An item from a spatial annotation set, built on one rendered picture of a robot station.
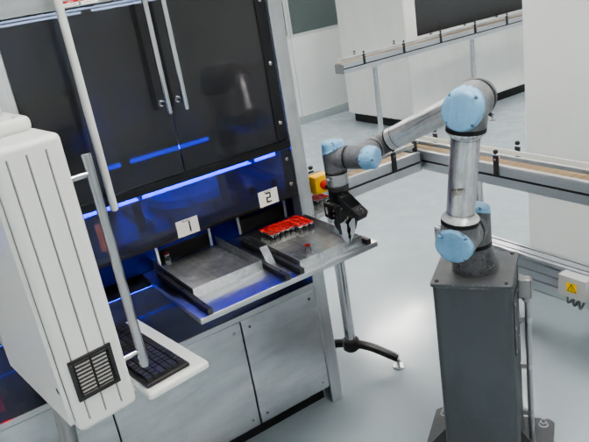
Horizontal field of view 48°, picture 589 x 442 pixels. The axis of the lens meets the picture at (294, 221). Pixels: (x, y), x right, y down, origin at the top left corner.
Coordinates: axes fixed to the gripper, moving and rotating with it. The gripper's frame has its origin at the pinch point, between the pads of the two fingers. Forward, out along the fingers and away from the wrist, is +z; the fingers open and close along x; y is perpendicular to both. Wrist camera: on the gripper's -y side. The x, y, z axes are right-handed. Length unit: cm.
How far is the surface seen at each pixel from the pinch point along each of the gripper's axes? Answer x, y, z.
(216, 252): 32, 40, 3
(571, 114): -144, 15, -7
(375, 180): -53, 50, 3
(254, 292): 38.7, 0.4, 3.6
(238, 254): 28.4, 28.7, 2.4
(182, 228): 43, 38, -11
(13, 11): 77, 38, -90
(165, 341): 68, 8, 11
